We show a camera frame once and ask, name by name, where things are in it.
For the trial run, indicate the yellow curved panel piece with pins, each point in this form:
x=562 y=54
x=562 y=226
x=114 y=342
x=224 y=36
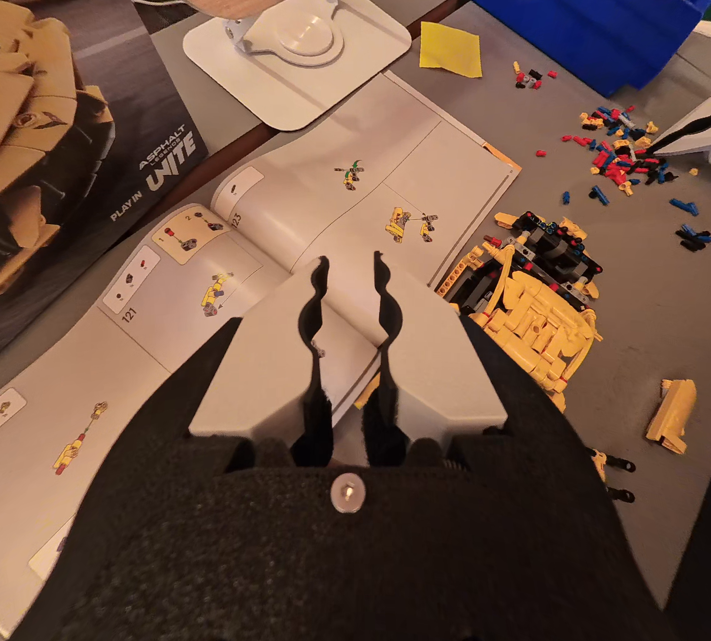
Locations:
x=672 y=416

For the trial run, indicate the pile of small coloured pieces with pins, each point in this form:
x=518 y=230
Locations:
x=622 y=158

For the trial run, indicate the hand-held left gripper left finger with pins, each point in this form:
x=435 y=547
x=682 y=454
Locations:
x=250 y=374

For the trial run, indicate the yellow brick car model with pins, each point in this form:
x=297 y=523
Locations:
x=533 y=308

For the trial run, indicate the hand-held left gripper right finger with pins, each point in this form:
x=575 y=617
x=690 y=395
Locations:
x=444 y=374

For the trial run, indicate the small yellow black brick assembly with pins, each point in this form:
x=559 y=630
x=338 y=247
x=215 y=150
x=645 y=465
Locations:
x=611 y=472

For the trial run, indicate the wooden document stand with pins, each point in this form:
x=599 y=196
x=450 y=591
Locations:
x=300 y=41

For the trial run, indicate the grey desk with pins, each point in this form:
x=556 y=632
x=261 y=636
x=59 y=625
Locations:
x=656 y=330

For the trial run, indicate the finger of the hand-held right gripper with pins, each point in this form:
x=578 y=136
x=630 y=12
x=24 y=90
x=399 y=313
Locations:
x=694 y=113
x=691 y=152

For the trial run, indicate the open instruction booklet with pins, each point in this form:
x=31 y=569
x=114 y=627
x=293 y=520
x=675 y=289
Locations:
x=367 y=174

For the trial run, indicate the toy car box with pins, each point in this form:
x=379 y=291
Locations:
x=67 y=130

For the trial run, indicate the yellow sticky note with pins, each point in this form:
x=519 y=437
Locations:
x=451 y=50

